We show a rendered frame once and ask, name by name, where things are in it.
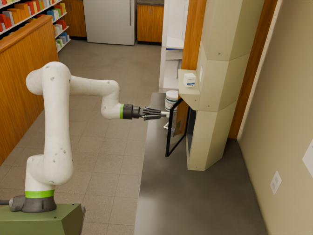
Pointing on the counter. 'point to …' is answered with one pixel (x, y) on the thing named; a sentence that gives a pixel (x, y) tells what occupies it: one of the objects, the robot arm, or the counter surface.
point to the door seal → (171, 126)
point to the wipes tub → (171, 99)
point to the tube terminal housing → (214, 108)
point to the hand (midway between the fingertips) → (166, 114)
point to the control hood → (190, 94)
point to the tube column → (230, 28)
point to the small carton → (189, 79)
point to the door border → (170, 128)
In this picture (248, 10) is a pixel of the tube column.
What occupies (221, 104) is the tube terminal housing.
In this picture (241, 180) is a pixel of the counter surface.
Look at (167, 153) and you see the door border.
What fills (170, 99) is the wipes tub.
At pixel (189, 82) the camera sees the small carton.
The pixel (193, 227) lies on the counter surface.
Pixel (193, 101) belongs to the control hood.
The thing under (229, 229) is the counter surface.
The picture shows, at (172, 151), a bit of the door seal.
